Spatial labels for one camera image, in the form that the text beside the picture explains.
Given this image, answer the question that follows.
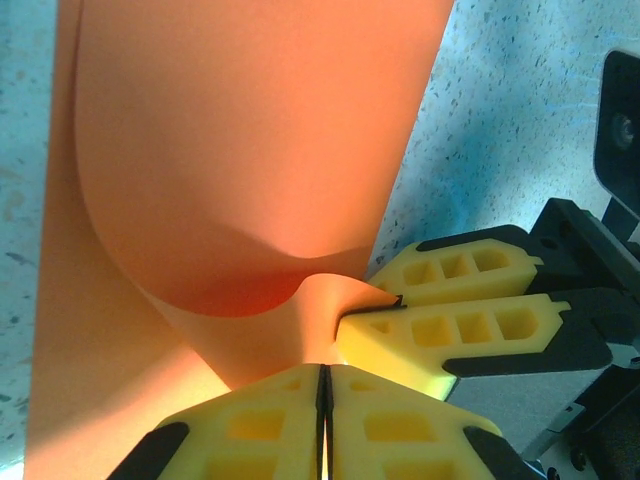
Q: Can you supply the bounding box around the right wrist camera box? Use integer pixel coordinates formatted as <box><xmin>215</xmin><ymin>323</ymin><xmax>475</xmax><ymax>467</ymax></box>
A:
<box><xmin>592</xmin><ymin>48</ymin><xmax>640</xmax><ymax>221</ymax></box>

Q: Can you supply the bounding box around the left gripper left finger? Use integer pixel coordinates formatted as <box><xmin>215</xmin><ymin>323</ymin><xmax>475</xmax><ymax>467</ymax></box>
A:
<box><xmin>106</xmin><ymin>363</ymin><xmax>327</xmax><ymax>480</ymax></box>

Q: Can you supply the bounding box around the orange square paper sheet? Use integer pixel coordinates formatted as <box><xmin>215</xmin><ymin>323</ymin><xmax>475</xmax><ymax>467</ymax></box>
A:
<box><xmin>22</xmin><ymin>0</ymin><xmax>456</xmax><ymax>480</ymax></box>

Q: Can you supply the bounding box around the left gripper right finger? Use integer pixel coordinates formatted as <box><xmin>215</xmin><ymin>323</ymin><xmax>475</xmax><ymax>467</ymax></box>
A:
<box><xmin>324</xmin><ymin>363</ymin><xmax>540</xmax><ymax>480</ymax></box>

